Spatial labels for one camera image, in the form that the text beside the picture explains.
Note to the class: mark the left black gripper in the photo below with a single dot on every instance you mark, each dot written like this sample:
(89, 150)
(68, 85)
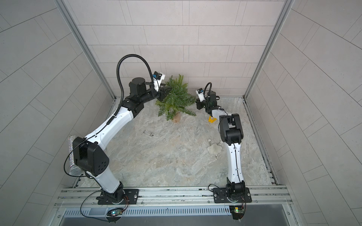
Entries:
(160, 95)

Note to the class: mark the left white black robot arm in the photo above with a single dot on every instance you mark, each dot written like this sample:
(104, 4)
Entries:
(89, 152)

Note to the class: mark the small green christmas tree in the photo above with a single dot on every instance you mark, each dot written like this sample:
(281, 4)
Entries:
(177, 101)

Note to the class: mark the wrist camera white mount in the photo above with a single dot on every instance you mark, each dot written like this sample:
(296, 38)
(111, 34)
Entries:
(200, 92)
(158, 77)

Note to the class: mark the aluminium mounting rail frame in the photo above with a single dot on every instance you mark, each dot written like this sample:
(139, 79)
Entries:
(174, 206)

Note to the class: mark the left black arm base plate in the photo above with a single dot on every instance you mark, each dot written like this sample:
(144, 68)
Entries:
(128, 196)

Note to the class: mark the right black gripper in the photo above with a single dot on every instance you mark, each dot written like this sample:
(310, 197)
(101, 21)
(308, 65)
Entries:
(201, 104)

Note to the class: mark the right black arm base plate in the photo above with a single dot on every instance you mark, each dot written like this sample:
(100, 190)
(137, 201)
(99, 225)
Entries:
(220, 196)

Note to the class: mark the green circuit board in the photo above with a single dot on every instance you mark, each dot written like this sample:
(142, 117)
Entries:
(237, 212)
(115, 212)

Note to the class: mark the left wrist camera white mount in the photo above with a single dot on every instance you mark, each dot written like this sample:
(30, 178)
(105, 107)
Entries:
(158, 77)

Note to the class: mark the yellow triangular plastic piece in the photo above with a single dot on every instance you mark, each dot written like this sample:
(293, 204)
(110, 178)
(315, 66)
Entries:
(212, 119)

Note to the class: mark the right green circuit board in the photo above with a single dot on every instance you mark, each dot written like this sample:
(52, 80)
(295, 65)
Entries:
(237, 212)

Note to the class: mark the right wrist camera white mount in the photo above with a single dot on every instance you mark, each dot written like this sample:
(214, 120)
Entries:
(200, 92)

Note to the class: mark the beige paw shaped object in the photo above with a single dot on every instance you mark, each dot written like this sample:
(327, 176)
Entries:
(214, 148)

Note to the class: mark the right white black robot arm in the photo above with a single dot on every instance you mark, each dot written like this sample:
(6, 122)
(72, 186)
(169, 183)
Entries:
(231, 133)

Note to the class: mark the left green circuit board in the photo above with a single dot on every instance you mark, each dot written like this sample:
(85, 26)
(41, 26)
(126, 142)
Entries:
(115, 212)

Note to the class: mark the glittery silver cylinder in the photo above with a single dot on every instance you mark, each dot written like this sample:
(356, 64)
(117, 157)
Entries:
(74, 170)

